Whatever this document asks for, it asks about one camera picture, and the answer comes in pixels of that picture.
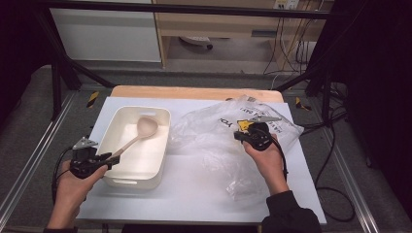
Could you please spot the office chair base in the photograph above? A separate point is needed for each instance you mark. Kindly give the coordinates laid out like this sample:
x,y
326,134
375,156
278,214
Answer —
x,y
196,40

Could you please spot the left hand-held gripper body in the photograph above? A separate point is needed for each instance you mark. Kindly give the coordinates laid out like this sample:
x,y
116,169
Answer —
x,y
82,161

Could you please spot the white plastic basin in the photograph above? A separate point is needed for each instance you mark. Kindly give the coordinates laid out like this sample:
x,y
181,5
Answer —
x,y
142,161

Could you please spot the person's right hand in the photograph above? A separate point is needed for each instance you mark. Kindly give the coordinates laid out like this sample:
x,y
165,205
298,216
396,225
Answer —
x,y
268,165

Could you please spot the black curtain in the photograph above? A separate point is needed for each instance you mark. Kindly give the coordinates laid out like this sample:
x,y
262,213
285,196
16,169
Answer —
x,y
379,81
19,48

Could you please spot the person's left hand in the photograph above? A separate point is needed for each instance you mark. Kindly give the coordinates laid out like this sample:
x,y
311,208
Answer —
x,y
71,191

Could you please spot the white board sheet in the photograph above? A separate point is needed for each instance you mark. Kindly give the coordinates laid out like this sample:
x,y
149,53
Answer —
x,y
194,187

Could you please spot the wooden spoon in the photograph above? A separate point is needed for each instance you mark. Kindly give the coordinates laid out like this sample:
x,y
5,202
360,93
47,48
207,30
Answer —
x,y
146,126

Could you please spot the white power strip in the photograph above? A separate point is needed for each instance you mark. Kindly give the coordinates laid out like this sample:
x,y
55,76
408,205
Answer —
x,y
286,4

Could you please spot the wooden desk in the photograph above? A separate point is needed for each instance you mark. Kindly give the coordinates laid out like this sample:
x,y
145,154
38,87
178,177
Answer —
x,y
226,27

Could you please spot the black metal frame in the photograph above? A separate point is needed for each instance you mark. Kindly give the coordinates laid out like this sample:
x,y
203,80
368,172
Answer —
x,y
194,12

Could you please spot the wooden table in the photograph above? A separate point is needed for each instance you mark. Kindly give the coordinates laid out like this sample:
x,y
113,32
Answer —
x,y
178,92

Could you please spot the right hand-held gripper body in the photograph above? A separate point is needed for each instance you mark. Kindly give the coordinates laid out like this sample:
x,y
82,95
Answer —
x,y
259,137

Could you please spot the aluminium rail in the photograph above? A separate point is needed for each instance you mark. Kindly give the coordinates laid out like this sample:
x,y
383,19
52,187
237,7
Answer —
x,y
35,155
353,187

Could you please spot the clear smiley plastic bag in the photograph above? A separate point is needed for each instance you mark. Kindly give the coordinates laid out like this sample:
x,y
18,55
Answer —
x,y
207,136

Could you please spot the white cabinet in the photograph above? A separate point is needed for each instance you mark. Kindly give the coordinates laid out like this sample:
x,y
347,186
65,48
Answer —
x,y
107,35

